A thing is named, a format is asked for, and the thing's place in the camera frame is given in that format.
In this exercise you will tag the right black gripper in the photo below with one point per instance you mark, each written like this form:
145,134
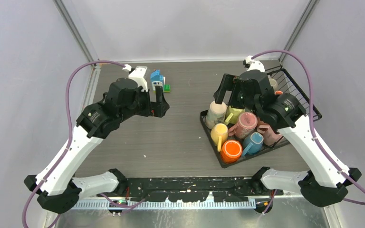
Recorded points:
228,82

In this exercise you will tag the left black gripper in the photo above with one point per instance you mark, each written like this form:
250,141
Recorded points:
157,109

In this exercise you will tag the lime green mug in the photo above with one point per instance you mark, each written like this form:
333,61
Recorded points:
232,115

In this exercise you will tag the cream patterned mug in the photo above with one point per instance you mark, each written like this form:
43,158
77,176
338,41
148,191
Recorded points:
216,114

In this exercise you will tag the yellow mug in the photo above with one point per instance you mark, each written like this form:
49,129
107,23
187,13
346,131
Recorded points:
219,135

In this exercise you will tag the orange mug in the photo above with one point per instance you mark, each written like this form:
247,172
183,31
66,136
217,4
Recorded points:
231,151

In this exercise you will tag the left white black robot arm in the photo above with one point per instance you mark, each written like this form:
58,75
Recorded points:
57,188

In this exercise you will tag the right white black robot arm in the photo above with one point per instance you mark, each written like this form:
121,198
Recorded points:
326,181

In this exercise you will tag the green toy brick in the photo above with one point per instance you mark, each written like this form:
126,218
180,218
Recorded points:
166,88

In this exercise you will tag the blue white toy house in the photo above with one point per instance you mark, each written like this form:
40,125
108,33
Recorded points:
157,79

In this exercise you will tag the small beige cup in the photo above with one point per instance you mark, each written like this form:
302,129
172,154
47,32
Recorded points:
273,83

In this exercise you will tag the small orange cup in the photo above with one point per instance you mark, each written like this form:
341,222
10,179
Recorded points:
278,92

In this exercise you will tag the blue mug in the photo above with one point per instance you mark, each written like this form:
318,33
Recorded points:
252,144

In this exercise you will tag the light pink mug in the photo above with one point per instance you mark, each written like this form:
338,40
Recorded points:
270,137

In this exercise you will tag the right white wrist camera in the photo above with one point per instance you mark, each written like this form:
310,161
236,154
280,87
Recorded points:
252,64

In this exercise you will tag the black wire dish rack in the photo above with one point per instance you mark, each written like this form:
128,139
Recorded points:
286,84

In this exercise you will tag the aluminium rail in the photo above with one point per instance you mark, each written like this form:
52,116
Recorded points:
98,204

